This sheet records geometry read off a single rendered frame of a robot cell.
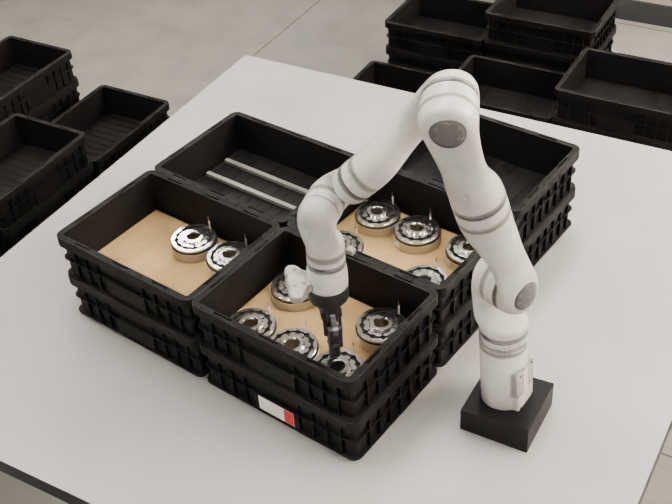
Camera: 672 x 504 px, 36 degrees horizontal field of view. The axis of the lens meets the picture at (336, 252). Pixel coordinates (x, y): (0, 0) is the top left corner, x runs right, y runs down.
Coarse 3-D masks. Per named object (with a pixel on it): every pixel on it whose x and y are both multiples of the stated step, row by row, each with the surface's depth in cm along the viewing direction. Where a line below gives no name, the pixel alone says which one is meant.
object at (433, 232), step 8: (408, 216) 233; (416, 216) 233; (424, 216) 233; (400, 224) 231; (432, 224) 231; (400, 232) 229; (432, 232) 229; (400, 240) 227; (408, 240) 226; (416, 240) 226; (424, 240) 226; (432, 240) 226
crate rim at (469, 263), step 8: (400, 176) 234; (408, 176) 233; (416, 176) 233; (424, 184) 231; (432, 184) 230; (296, 216) 224; (288, 224) 222; (360, 256) 212; (368, 256) 212; (472, 256) 210; (480, 256) 212; (384, 264) 210; (464, 264) 208; (472, 264) 210; (400, 272) 208; (408, 272) 208; (456, 272) 207; (464, 272) 208; (416, 280) 206; (424, 280) 205; (448, 280) 205; (456, 280) 206; (440, 288) 203; (448, 288) 205; (440, 296) 204
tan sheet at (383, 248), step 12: (348, 216) 240; (336, 228) 236; (348, 228) 236; (372, 240) 232; (384, 240) 232; (444, 240) 231; (372, 252) 229; (384, 252) 229; (396, 252) 228; (432, 252) 228; (444, 252) 227; (396, 264) 225; (408, 264) 225; (420, 264) 225; (432, 264) 225; (444, 264) 224
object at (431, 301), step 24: (264, 240) 218; (240, 264) 213; (360, 264) 211; (216, 288) 208; (432, 288) 203; (216, 312) 202; (240, 336) 199; (264, 336) 196; (288, 360) 193; (312, 360) 190; (336, 384) 187; (360, 384) 188
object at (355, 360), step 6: (324, 354) 201; (342, 354) 201; (348, 354) 201; (354, 354) 200; (318, 360) 200; (324, 360) 199; (348, 360) 199; (354, 360) 199; (360, 360) 199; (354, 366) 198; (348, 372) 197
